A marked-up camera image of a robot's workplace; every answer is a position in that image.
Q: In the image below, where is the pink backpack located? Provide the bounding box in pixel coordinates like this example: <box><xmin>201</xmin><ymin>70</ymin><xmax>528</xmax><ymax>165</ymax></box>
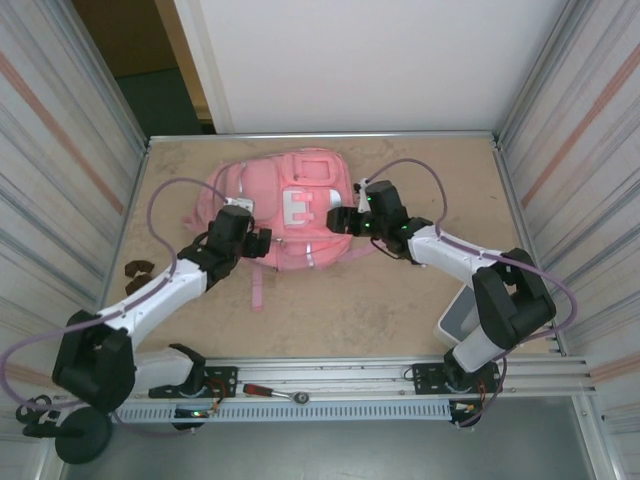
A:
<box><xmin>180</xmin><ymin>147</ymin><xmax>376</xmax><ymax>314</ymax></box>

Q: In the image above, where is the small brown crumpled object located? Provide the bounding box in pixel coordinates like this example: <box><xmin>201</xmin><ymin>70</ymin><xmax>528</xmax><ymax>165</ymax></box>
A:
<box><xmin>123</xmin><ymin>259</ymin><xmax>155</xmax><ymax>279</ymax></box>

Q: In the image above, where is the white rectangular tray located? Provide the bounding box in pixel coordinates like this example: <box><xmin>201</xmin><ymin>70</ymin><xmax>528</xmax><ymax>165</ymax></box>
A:
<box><xmin>435</xmin><ymin>285</ymin><xmax>476</xmax><ymax>346</ymax></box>

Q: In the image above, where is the small circuit board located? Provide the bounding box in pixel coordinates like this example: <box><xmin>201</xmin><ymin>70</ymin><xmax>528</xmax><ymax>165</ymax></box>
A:
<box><xmin>172</xmin><ymin>407</ymin><xmax>222</xmax><ymax>432</ymax></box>
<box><xmin>448</xmin><ymin>399</ymin><xmax>485</xmax><ymax>430</ymax></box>

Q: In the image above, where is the black round-base stand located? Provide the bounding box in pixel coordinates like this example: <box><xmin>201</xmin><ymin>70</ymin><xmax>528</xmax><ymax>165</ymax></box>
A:
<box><xmin>14</xmin><ymin>394</ymin><xmax>114</xmax><ymax>465</ymax></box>

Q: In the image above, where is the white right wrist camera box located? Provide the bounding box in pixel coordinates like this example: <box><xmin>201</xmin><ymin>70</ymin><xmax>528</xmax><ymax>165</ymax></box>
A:
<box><xmin>353</xmin><ymin>178</ymin><xmax>371</xmax><ymax>214</ymax></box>

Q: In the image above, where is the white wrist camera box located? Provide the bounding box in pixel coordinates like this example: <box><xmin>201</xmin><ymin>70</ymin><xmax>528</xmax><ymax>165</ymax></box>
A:
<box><xmin>353</xmin><ymin>178</ymin><xmax>371</xmax><ymax>214</ymax></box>
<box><xmin>223</xmin><ymin>195</ymin><xmax>256</xmax><ymax>214</ymax></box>

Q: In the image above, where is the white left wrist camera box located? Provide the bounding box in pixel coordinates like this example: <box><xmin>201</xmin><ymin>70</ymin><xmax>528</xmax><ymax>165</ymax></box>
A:
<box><xmin>223</xmin><ymin>195</ymin><xmax>256</xmax><ymax>214</ymax></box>

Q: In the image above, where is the thin aluminium frame rail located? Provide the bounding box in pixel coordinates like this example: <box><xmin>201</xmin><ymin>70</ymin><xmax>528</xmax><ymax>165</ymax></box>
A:
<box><xmin>147</xmin><ymin>130</ymin><xmax>501</xmax><ymax>144</ymax></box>

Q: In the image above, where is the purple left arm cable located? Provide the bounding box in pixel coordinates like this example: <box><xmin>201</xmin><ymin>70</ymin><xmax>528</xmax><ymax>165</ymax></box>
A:
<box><xmin>0</xmin><ymin>177</ymin><xmax>236</xmax><ymax>439</ymax></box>

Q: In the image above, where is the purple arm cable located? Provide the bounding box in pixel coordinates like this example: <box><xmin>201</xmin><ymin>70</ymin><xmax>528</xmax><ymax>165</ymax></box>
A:
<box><xmin>362</xmin><ymin>158</ymin><xmax>579</xmax><ymax>429</ymax></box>
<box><xmin>0</xmin><ymin>177</ymin><xmax>236</xmax><ymax>439</ymax></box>

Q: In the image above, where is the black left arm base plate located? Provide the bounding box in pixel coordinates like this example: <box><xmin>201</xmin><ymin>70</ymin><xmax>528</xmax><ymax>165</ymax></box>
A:
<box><xmin>149</xmin><ymin>365</ymin><xmax>239</xmax><ymax>400</ymax></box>

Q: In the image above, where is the wide aluminium frame rail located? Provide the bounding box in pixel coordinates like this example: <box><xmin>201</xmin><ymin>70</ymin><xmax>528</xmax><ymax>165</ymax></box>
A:
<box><xmin>52</xmin><ymin>354</ymin><xmax>599</xmax><ymax>401</ymax></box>

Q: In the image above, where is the red-handled ratchet wrench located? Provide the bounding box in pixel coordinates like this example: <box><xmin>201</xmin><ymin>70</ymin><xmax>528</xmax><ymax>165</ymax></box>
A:
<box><xmin>243</xmin><ymin>383</ymin><xmax>311</xmax><ymax>404</ymax></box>

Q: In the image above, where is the white door frame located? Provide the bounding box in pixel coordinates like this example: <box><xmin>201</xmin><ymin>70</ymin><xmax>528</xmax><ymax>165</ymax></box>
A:
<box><xmin>172</xmin><ymin>0</ymin><xmax>236</xmax><ymax>135</ymax></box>

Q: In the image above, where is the grey slotted cable duct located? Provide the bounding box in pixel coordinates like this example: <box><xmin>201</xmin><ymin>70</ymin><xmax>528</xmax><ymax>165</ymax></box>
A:
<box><xmin>112</xmin><ymin>402</ymin><xmax>454</xmax><ymax>421</ymax></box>

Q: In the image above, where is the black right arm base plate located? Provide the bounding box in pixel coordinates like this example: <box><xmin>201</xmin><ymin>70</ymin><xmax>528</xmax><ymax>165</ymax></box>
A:
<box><xmin>410</xmin><ymin>362</ymin><xmax>501</xmax><ymax>396</ymax></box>

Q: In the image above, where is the aluminium frame post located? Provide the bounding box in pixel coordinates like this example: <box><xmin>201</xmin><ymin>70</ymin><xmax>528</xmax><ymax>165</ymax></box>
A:
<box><xmin>47</xmin><ymin>0</ymin><xmax>151</xmax><ymax>151</ymax></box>
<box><xmin>494</xmin><ymin>0</ymin><xmax>594</xmax><ymax>146</ymax></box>

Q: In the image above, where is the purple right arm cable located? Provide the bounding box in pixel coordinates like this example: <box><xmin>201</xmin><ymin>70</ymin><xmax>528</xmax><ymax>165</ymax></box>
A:
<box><xmin>362</xmin><ymin>158</ymin><xmax>579</xmax><ymax>429</ymax></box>

